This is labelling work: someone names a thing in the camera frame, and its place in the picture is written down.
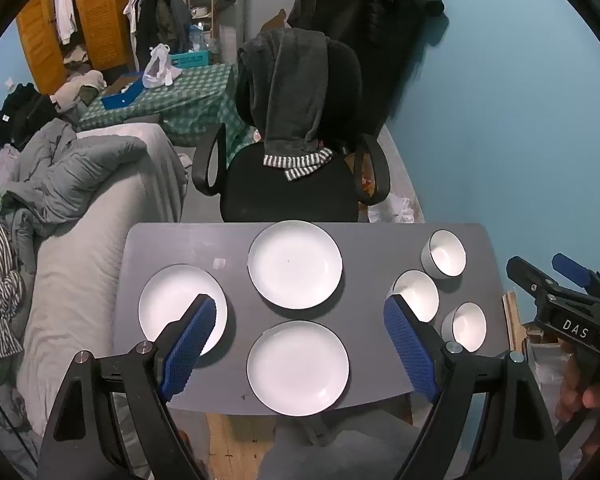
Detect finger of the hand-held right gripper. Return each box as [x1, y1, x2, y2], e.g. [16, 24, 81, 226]
[506, 256, 600, 306]
[551, 253, 600, 301]

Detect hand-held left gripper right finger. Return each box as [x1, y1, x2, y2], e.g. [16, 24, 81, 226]
[383, 294, 563, 480]

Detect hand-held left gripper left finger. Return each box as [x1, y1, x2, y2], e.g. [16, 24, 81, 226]
[37, 294, 217, 480]

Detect white plate black rim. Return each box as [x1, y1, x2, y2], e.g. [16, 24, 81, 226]
[247, 220, 344, 310]
[138, 264, 228, 358]
[246, 320, 351, 417]

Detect white ribbed bowl black rim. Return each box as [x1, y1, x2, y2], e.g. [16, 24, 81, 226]
[441, 302, 488, 353]
[387, 269, 440, 323]
[420, 229, 467, 279]

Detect person's right hand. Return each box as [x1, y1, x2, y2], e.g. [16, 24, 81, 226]
[555, 357, 600, 422]

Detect clear plastic bag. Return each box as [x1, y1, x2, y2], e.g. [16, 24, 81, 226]
[530, 345, 581, 411]

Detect light grey sofa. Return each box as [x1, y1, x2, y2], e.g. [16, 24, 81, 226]
[15, 122, 188, 436]

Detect crumpled white plastic bag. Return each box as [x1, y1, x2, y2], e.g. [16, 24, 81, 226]
[369, 195, 418, 223]

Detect black office chair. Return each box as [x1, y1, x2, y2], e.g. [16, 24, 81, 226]
[191, 37, 392, 223]

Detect striped cloth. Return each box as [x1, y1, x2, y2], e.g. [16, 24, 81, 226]
[0, 210, 26, 361]

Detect grey quilted duvet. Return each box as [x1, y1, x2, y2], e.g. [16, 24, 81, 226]
[0, 120, 148, 236]

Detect blue tray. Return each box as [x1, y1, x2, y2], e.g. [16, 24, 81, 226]
[101, 77, 145, 111]

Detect green checked tablecloth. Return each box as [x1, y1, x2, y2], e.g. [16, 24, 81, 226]
[77, 62, 253, 151]

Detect grey hoodie striped cuffs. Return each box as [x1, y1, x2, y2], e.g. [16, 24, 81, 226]
[237, 28, 333, 183]

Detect beige clothes pile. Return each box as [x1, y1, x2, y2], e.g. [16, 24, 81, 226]
[50, 70, 106, 111]

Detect teal box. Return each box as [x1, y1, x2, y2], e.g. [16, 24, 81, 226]
[170, 50, 213, 68]

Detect black clothes pile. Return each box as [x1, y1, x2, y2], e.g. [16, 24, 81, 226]
[0, 82, 56, 148]

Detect dark hanging jackets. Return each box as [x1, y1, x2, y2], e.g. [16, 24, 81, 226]
[137, 0, 193, 61]

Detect orange louvred wardrobe door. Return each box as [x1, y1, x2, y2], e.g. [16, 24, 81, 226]
[74, 0, 136, 71]
[16, 0, 73, 96]

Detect white hanging shirt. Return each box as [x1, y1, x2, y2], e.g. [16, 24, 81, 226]
[54, 0, 78, 46]

